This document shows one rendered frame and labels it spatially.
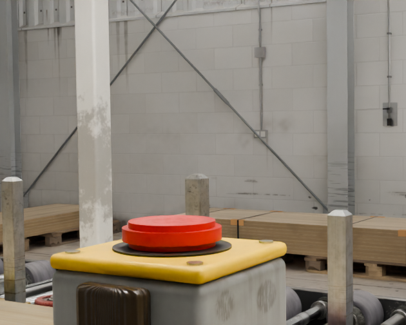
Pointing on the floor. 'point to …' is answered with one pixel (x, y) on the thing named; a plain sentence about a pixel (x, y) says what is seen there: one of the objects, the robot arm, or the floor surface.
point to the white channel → (93, 122)
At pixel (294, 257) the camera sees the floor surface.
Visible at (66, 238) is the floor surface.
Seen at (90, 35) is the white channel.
